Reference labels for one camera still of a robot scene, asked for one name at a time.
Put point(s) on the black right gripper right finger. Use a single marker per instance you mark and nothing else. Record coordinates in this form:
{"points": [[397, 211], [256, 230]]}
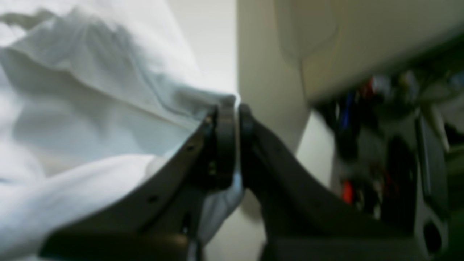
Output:
{"points": [[303, 220]]}

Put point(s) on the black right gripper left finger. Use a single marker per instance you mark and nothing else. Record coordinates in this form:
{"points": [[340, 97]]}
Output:
{"points": [[159, 221]]}

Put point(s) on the white t-shirt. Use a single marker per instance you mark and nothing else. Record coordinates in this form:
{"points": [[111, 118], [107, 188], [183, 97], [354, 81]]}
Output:
{"points": [[96, 95]]}

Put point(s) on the black bin with tools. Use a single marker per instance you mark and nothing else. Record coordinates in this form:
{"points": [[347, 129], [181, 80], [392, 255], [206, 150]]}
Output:
{"points": [[398, 135]]}

